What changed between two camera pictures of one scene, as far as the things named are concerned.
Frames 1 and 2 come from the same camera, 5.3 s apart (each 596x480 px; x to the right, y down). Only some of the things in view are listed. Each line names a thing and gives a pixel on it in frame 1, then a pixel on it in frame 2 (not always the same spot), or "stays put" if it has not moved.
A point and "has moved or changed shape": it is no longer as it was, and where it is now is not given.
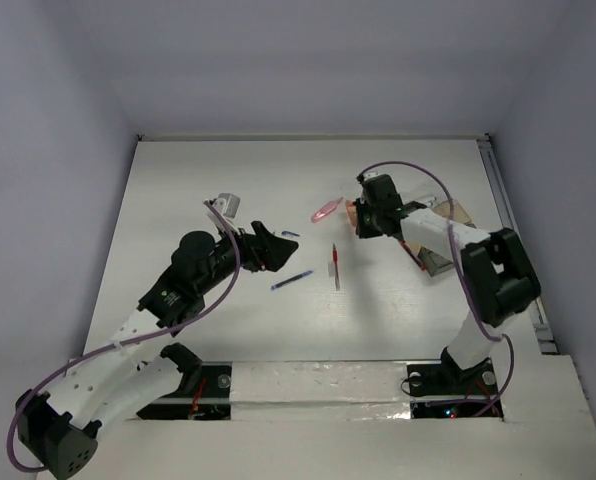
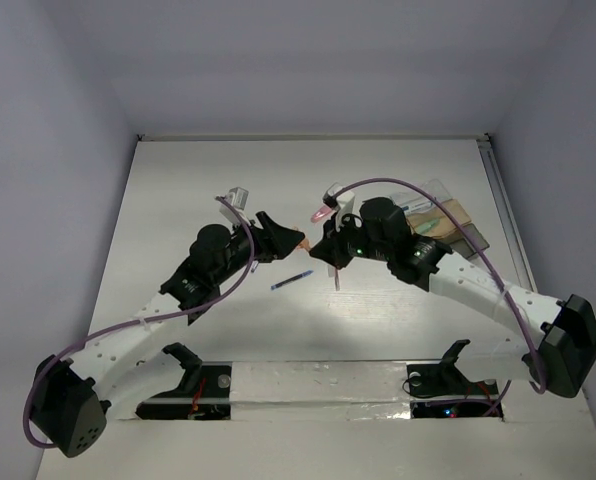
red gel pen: [335, 258] stays put
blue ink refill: [309, 272] stays put
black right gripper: [363, 229] to [334, 229]
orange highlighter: [352, 211] has moved or changed shape
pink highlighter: [325, 210] stays put
